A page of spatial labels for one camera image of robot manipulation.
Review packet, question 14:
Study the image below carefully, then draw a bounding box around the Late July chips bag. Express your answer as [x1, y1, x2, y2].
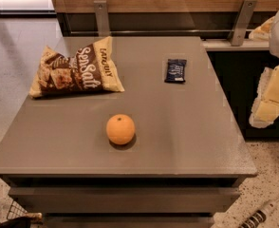
[29, 36, 124, 98]

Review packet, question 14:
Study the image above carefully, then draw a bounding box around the dark blue rxbar wrapper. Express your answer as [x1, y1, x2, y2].
[165, 59, 187, 84]

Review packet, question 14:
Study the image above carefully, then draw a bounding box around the left metal bracket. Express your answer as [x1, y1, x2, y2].
[94, 0, 111, 37]

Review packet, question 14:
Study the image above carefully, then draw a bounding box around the metal bracket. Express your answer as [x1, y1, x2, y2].
[94, 0, 111, 37]
[228, 0, 258, 47]

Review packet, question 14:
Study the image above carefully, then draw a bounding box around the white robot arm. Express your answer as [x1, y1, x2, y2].
[249, 10, 279, 128]

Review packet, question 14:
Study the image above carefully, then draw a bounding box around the grey drawer cabinet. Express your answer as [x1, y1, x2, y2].
[0, 37, 256, 228]

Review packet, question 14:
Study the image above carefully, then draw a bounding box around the orange fruit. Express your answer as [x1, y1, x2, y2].
[106, 114, 136, 145]

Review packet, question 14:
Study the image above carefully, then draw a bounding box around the white power strip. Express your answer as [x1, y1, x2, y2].
[238, 198, 279, 228]

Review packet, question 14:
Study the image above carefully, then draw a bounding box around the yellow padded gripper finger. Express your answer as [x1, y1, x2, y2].
[249, 17, 274, 41]
[249, 65, 279, 128]

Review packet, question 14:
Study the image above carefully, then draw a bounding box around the wire basket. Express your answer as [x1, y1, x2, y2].
[0, 200, 43, 228]

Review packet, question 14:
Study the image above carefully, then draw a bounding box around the right metal bracket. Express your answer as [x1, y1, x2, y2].
[228, 0, 258, 47]

